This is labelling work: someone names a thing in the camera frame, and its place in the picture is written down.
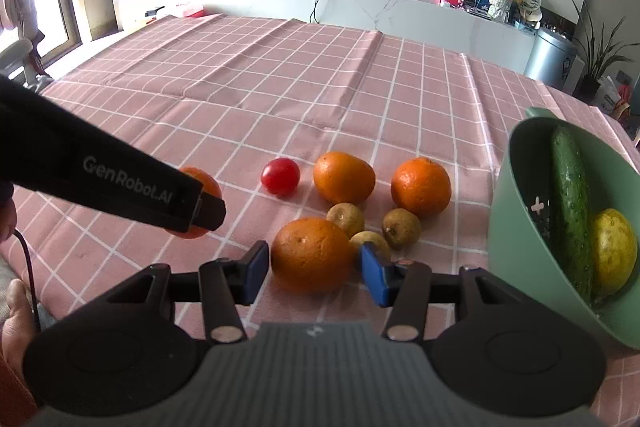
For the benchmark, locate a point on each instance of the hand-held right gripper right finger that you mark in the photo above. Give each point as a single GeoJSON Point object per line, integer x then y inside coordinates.
{"type": "Point", "coordinates": [372, 272]}

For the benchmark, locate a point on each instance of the orange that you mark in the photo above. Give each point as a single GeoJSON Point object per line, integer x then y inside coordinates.
{"type": "Point", "coordinates": [421, 187]}
{"type": "Point", "coordinates": [310, 257]}
{"type": "Point", "coordinates": [207, 183]}
{"type": "Point", "coordinates": [344, 178]}

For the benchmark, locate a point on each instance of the green plastic bowl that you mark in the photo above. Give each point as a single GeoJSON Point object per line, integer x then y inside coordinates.
{"type": "Point", "coordinates": [515, 227]}

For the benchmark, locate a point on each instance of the green cucumber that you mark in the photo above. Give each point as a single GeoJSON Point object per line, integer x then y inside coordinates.
{"type": "Point", "coordinates": [570, 197]}

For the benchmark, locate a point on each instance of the person's left forearm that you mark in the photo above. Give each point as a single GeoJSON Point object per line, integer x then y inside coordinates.
{"type": "Point", "coordinates": [17, 322]}

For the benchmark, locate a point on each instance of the red clothing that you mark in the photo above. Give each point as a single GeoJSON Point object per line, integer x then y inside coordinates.
{"type": "Point", "coordinates": [12, 397]}

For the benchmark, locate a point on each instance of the small brown longan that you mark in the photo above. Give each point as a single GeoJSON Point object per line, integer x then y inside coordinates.
{"type": "Point", "coordinates": [401, 228]}
{"type": "Point", "coordinates": [345, 218]}
{"type": "Point", "coordinates": [372, 239]}

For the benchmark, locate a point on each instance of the silver trash can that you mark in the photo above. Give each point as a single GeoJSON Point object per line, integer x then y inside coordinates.
{"type": "Point", "coordinates": [550, 57]}

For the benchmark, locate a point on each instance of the red tomato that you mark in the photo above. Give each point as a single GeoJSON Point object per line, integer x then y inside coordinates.
{"type": "Point", "coordinates": [280, 177]}

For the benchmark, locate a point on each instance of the red tissue box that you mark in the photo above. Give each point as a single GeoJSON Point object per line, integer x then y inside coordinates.
{"type": "Point", "coordinates": [190, 11]}

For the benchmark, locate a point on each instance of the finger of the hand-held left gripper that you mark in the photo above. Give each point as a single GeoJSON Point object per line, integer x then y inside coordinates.
{"type": "Point", "coordinates": [210, 212]}

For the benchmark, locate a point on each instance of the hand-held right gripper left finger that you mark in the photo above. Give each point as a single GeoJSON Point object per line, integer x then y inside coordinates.
{"type": "Point", "coordinates": [257, 272]}

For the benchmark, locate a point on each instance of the tall potted plant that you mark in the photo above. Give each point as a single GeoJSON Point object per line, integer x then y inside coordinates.
{"type": "Point", "coordinates": [597, 52]}

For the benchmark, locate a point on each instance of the yellow round fruit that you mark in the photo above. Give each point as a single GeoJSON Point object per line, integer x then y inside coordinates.
{"type": "Point", "coordinates": [614, 252]}

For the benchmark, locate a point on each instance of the pink checked tablecloth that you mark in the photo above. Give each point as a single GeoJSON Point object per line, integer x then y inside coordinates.
{"type": "Point", "coordinates": [250, 82]}

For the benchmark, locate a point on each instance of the white plastic bag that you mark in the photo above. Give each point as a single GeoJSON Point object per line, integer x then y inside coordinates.
{"type": "Point", "coordinates": [609, 97]}

